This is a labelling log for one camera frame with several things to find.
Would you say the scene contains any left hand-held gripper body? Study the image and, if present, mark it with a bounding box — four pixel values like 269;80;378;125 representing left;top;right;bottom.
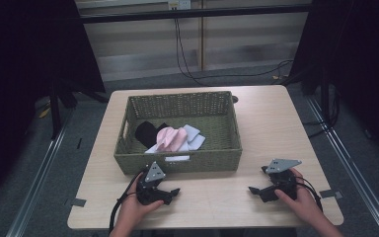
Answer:
135;160;167;206

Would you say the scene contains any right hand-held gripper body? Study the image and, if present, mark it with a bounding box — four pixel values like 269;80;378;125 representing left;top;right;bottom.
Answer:
261;158;303;201

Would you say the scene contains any person's right hand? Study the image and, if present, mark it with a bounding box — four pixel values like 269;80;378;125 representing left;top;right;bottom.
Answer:
273;167;324;225

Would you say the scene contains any person's left hand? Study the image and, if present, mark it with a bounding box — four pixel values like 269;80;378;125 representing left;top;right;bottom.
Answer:
115;174;165;228

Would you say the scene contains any pink sock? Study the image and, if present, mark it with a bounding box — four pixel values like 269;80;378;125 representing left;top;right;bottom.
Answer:
155;126;189;153

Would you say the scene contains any black sock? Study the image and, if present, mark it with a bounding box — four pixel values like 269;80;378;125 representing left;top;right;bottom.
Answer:
134;120;170;149

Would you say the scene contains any grey tape piece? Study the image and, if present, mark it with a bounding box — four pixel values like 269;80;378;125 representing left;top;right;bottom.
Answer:
318;189;344;200
70;197;88;208

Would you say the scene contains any white sock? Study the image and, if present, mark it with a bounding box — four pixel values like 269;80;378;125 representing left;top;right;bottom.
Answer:
144;123;207;155

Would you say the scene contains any green woven basket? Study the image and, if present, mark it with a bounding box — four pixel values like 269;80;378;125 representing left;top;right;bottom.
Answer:
114;91;244;176

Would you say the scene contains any black metal stand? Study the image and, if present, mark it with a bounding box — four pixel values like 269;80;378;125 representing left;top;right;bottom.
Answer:
46;77;79;140
300;63;341;139

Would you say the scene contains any black curtain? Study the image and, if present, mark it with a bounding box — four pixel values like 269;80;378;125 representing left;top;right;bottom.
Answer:
0;0;107;211
289;0;379;166

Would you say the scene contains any black horizontal bar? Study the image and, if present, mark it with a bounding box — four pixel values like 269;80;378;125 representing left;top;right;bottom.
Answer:
78;3;312;25

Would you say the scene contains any right hand-held gripper cable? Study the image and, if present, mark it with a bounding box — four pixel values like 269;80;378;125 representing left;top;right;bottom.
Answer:
293;175;325;212

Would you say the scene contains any hand-held gripper cable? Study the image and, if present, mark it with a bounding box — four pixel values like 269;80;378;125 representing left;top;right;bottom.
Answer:
293;175;325;212
109;168;147;234

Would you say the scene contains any left hand-held gripper cable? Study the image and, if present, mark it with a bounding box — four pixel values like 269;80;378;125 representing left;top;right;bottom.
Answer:
109;168;147;234

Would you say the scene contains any metal floor rail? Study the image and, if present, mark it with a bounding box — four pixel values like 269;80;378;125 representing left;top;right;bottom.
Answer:
5;108;75;237
304;95;379;237

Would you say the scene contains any black wall cable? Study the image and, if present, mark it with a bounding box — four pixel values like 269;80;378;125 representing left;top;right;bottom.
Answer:
173;18;294;88

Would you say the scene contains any white wall socket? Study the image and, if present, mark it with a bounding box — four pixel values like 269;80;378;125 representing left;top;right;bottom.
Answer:
167;0;191;11

